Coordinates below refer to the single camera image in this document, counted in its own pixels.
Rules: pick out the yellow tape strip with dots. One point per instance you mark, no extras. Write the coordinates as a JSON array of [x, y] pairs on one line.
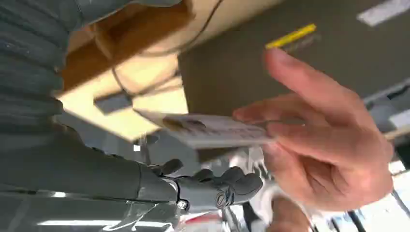
[[291, 36]]

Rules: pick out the grey flat block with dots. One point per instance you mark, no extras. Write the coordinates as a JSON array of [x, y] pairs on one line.
[[112, 101]]

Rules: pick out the person's hand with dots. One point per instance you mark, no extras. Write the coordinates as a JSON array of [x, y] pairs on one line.
[[323, 134]]

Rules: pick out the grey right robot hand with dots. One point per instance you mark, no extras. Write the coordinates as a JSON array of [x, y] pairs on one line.
[[96, 173]]

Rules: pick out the ribbed grey right arm sleeve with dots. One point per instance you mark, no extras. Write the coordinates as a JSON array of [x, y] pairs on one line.
[[29, 64]]

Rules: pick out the pale wooden desk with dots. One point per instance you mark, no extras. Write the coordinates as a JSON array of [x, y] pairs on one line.
[[134, 73]]

